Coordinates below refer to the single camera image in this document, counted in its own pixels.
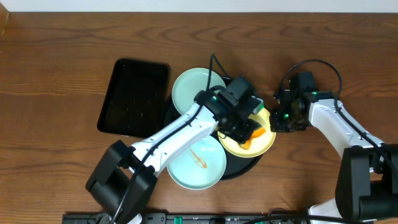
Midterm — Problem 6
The yellow plate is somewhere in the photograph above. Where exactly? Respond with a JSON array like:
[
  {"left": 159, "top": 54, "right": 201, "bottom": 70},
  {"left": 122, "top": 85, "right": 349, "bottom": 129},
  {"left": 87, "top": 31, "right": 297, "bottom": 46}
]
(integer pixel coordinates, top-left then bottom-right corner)
[{"left": 217, "top": 108, "right": 276, "bottom": 158}]

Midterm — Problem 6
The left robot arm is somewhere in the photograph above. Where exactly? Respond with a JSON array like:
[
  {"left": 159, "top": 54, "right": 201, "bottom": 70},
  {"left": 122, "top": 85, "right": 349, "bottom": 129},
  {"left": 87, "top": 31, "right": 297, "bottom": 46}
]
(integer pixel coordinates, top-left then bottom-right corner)
[{"left": 85, "top": 90, "right": 264, "bottom": 223}]

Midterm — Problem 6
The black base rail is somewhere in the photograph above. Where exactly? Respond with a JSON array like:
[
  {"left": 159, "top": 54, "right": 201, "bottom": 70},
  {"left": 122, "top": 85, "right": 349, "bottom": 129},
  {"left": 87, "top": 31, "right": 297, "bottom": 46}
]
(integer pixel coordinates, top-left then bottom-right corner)
[{"left": 61, "top": 212, "right": 312, "bottom": 224}]

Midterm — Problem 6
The rectangular black tray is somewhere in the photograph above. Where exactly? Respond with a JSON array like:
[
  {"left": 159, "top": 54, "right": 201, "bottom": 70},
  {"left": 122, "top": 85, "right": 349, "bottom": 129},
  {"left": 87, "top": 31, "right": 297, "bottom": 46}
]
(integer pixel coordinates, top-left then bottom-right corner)
[{"left": 97, "top": 58, "right": 170, "bottom": 138}]

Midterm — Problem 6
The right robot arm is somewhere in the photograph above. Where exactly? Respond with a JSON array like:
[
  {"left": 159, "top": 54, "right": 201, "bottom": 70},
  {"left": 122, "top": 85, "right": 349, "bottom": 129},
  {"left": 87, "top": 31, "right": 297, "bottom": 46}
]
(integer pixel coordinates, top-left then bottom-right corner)
[{"left": 270, "top": 88, "right": 397, "bottom": 223}]

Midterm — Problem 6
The orange sponge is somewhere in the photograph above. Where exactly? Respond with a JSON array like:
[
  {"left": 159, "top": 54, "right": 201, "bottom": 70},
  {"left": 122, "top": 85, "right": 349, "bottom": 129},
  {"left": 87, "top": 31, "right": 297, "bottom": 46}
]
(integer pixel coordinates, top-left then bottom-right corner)
[{"left": 239, "top": 127, "right": 266, "bottom": 150}]

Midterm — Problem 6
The mint plate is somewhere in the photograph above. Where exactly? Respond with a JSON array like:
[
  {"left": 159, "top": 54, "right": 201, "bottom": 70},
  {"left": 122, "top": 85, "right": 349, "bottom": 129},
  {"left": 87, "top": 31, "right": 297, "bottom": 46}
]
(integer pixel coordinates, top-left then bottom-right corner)
[
  {"left": 167, "top": 136, "right": 226, "bottom": 190},
  {"left": 172, "top": 68, "right": 209, "bottom": 114}
]

